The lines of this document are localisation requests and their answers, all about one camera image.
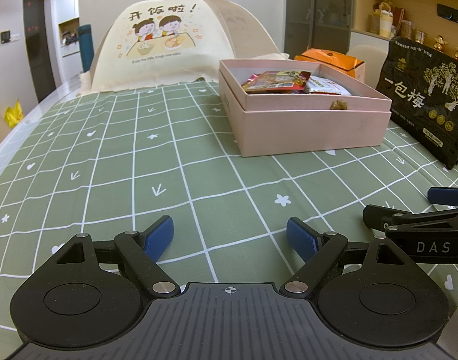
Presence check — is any glass door cabinet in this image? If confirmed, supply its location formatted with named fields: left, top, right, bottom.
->
left=285, top=0, right=355, bottom=55

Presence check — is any cream cartoon food cover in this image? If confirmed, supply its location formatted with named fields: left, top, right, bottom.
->
left=80, top=0, right=290, bottom=92

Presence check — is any teal bottle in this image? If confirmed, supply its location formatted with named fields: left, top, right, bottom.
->
left=77, top=23, right=96, bottom=74

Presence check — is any orange paper carton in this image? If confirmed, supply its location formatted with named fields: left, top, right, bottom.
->
left=293, top=49, right=364, bottom=82

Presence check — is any yellow plastic bag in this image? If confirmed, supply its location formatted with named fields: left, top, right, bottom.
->
left=4, top=99, right=25, bottom=128

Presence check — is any yellow and white bottle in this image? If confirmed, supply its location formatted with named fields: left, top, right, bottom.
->
left=379, top=9, right=393, bottom=38

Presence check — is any green checked tablecloth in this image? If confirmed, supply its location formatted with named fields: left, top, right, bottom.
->
left=0, top=80, right=458, bottom=349

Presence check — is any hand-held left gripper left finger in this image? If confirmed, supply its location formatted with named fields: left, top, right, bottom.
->
left=55, top=215, right=182, bottom=298

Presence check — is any large red snack packet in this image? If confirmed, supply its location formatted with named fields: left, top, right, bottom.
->
left=241, top=70, right=313, bottom=94

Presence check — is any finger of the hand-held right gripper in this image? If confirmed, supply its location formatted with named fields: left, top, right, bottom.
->
left=363, top=203, right=458, bottom=268
left=427, top=185, right=458, bottom=208

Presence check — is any black device with blue lights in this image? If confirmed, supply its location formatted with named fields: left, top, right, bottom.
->
left=436, top=3, right=458, bottom=28

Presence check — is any black printed snack bag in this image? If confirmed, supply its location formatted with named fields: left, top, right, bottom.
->
left=375, top=35, right=458, bottom=170

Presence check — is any white and orange snack packet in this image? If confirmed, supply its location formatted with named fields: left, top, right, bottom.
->
left=305, top=76, right=352, bottom=97

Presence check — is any pink cardboard box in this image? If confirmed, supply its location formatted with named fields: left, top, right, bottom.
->
left=218, top=59, right=392, bottom=157

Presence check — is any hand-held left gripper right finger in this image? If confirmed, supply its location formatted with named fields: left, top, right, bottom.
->
left=283, top=217, right=406, bottom=299

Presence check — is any dark door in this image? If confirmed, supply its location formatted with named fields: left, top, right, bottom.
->
left=22, top=0, right=57, bottom=104

